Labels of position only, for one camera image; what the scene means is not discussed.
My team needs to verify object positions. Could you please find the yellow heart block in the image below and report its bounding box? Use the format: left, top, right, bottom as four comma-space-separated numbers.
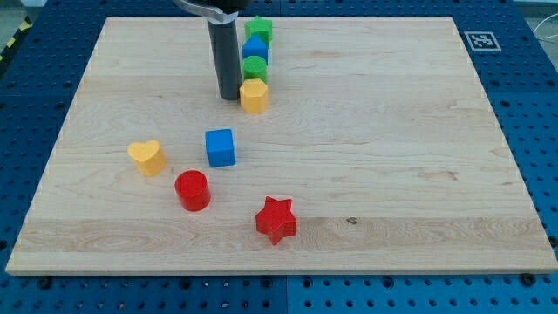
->
127, 140, 167, 177

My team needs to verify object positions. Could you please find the blue cube block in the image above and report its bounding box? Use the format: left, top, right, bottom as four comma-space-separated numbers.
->
205, 128, 235, 167

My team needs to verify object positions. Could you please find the red star block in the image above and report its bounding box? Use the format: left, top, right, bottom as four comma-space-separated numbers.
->
255, 196, 297, 245

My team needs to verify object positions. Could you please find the yellow hexagon block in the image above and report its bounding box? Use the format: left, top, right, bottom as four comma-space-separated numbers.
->
239, 78, 269, 113

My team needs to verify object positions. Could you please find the red cylinder block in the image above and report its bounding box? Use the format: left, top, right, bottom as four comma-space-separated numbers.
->
174, 169, 211, 212

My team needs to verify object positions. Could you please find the green cylinder block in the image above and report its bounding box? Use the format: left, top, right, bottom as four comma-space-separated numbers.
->
242, 56, 268, 83

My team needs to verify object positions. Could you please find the light wooden board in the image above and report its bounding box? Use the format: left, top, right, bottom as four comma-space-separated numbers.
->
6, 17, 557, 276

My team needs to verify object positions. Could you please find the blue pentagon block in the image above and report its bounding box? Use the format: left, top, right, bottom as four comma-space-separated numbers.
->
242, 35, 269, 65

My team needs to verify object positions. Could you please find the green star block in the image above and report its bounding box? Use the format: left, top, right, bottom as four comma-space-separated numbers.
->
244, 16, 273, 47

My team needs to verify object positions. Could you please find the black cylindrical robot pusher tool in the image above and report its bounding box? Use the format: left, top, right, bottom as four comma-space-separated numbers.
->
208, 20, 242, 100

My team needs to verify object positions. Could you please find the silver clamp on tool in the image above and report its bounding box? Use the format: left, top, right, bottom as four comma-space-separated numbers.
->
172, 0, 239, 24

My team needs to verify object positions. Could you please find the white fiducial marker tag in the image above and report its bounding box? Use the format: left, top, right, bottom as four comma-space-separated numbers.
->
464, 31, 501, 52

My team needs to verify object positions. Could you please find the white cable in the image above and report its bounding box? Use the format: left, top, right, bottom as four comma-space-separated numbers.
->
532, 11, 558, 46

